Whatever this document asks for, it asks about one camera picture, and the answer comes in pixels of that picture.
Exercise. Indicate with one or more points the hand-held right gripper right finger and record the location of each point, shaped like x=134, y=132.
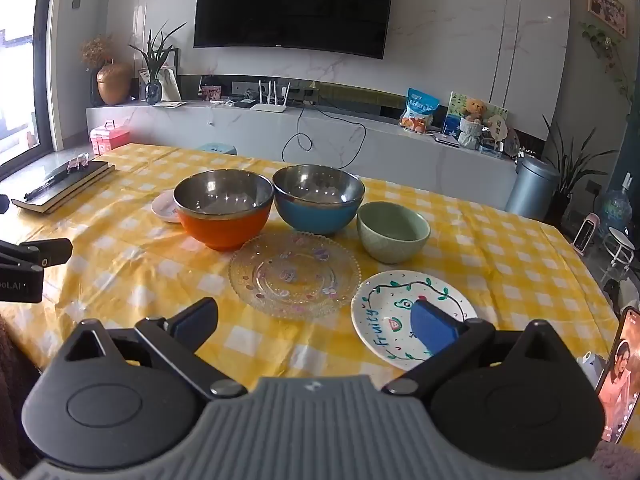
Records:
x=434, y=331

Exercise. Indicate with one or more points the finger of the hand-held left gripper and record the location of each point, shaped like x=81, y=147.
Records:
x=50, y=251
x=3, y=204

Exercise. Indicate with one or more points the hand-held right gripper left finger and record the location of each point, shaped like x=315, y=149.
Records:
x=196, y=321

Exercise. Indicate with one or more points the white painted fruit plate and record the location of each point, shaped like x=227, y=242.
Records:
x=380, y=310

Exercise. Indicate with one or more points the clear glass patterned plate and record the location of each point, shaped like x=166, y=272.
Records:
x=280, y=285

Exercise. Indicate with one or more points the green ceramic bowl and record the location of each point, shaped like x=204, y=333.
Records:
x=392, y=242

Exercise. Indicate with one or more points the orange steel-lined bowl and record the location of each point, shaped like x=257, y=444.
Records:
x=225, y=227

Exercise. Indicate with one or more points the small pink plate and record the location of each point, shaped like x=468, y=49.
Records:
x=162, y=207

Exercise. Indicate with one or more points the blue steel-lined bowl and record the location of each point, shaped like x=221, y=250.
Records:
x=317, y=215

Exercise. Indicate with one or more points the black pen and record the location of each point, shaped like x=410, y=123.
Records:
x=47, y=181

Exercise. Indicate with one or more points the yellow checked tablecloth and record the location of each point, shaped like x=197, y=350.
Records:
x=500, y=270

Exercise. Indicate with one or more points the pink plastic case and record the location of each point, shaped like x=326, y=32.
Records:
x=109, y=139

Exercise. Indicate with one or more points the glass balcony door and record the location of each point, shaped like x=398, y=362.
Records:
x=20, y=60

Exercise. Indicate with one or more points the white phone stand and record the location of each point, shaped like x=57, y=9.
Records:
x=590, y=370

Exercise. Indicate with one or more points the copper acorn vase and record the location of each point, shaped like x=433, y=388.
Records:
x=114, y=85

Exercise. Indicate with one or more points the grey metal trash can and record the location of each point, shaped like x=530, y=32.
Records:
x=531, y=190

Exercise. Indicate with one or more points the light blue plastic stool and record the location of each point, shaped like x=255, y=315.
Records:
x=215, y=149

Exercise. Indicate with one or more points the dried flower bunch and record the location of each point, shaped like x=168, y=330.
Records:
x=96, y=51

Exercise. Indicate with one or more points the pink space heater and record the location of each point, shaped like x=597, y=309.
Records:
x=586, y=234

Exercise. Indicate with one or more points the white marble television cabinet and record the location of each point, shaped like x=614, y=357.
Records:
x=390, y=147

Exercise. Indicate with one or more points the green plant in blue vase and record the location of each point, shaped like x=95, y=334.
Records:
x=154, y=87

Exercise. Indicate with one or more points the purple flat tablet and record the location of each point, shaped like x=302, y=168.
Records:
x=446, y=140

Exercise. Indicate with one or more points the smartphone with lit screen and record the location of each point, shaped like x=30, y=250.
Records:
x=620, y=380

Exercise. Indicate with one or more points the white round stool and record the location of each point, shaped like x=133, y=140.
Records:
x=617, y=245

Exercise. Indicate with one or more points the white printed bag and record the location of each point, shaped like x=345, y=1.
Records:
x=169, y=85

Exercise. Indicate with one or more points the tall potted plant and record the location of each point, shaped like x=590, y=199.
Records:
x=570, y=175

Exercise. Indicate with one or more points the round paper fan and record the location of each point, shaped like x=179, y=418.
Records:
x=497, y=126

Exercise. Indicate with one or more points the blue water jug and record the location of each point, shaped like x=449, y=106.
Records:
x=616, y=207

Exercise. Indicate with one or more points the blue snack bag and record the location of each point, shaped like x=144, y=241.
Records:
x=419, y=110

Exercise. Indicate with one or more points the small black box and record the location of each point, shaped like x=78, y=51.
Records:
x=245, y=104

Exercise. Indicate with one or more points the brown teddy bear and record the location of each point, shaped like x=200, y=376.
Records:
x=473, y=110

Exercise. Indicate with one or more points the pink photo card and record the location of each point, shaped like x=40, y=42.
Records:
x=211, y=93

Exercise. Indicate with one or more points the white router with antennas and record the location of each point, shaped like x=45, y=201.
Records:
x=269, y=106

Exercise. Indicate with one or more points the purple fuzzy clothing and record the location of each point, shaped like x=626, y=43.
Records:
x=620, y=462

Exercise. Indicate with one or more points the green picture board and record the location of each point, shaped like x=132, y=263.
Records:
x=455, y=102

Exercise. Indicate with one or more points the hanging vine plant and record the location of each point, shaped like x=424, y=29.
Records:
x=607, y=52

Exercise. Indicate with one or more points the wall-mounted black television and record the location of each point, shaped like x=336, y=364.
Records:
x=295, y=5

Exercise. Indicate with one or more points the framed wall picture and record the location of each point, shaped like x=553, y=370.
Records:
x=606, y=7

